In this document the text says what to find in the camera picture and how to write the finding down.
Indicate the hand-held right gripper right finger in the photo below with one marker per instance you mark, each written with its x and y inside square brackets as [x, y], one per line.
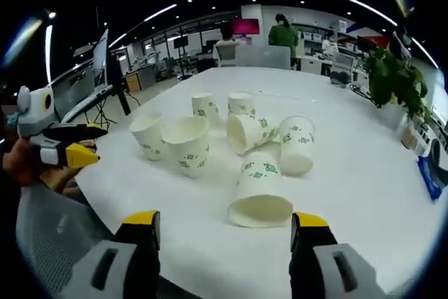
[336, 267]

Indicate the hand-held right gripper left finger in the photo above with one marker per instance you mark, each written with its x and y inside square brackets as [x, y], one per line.
[115, 264]

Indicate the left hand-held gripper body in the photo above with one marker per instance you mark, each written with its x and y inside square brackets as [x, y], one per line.
[36, 110]

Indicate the cluster of white paper cups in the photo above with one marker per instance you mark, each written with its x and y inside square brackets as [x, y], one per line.
[259, 187]

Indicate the person's left hand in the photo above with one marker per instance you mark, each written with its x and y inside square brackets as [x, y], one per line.
[21, 166]

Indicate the white table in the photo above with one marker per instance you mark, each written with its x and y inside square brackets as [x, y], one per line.
[350, 208]

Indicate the grey mesh chair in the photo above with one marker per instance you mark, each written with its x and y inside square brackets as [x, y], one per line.
[52, 243]

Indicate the wooden cabinet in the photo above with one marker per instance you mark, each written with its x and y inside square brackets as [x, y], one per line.
[133, 82]

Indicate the tall monitor on stand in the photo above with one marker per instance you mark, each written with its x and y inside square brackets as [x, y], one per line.
[100, 59]

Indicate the blue packet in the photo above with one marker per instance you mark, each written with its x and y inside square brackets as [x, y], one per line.
[432, 176]

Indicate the green potted plant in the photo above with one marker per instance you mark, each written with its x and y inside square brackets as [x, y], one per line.
[393, 78]

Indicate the pink monitor screen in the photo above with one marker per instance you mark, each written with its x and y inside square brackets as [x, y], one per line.
[245, 26]

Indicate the grey office chair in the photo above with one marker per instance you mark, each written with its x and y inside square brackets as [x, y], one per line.
[343, 64]

